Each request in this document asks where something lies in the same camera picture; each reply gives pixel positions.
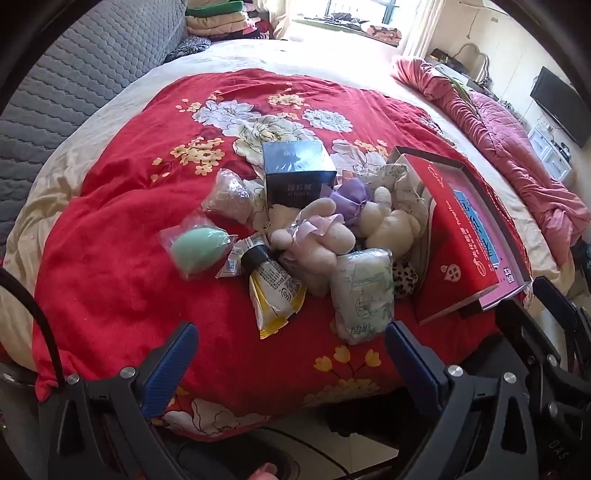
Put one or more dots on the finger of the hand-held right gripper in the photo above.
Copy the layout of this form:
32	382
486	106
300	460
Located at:
554	295
521	327

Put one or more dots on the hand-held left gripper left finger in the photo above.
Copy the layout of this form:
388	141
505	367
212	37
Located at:
168	369

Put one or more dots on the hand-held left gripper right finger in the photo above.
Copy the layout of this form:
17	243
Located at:
413	364

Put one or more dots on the pale green tissue pack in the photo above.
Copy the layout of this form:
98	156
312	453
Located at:
362	295

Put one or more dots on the leopard print cloth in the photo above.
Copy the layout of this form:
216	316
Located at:
404	277

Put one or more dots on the green makeup sponge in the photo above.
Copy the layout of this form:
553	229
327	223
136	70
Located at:
198	247

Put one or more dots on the cream plush bear purple bow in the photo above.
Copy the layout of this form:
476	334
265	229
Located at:
392	226

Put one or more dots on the beige puff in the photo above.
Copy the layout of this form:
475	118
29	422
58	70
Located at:
228	198

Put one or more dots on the dark shallow box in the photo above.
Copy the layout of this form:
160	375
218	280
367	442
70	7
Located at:
438	154

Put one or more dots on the person's left hand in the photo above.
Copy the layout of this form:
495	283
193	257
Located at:
264	471

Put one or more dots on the pink book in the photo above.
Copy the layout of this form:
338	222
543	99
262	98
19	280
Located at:
480	230

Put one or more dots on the red floral blanket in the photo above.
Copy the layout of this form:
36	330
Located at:
115	277

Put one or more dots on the small white sachet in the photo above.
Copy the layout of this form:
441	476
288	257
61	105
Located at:
231	265

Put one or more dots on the yellow tube with black cap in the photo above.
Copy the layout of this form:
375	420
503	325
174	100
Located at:
272	295

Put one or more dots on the white drawer cabinet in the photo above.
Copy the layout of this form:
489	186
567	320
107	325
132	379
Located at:
549	152

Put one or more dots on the pink quilt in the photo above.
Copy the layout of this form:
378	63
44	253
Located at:
508	138

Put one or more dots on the black television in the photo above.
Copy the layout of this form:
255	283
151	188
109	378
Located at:
558	106

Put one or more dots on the black box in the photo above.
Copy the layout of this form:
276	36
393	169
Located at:
295	175

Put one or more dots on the green blanket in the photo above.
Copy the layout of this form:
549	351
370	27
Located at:
459	90

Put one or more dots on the silver framed vanity mirror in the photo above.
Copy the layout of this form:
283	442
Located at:
480	60

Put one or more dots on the white vanity table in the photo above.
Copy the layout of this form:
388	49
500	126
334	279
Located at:
450	69

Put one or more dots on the cream curtain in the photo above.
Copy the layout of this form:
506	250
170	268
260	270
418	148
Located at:
282	18
422	27

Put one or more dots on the brown patterned blanket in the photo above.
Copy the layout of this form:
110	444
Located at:
383	34

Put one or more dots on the grey quilted headboard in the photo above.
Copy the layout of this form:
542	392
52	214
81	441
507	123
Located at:
69	69

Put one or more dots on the dark patterned pillow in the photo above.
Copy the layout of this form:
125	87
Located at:
189	48

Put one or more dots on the cream bed sheet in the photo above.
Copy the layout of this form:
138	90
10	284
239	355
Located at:
323	55

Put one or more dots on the dark clothes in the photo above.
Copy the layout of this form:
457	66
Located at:
346	17

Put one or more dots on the window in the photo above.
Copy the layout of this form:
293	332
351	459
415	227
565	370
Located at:
360	7

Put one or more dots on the stack of folded blankets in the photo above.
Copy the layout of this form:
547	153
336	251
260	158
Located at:
217	21

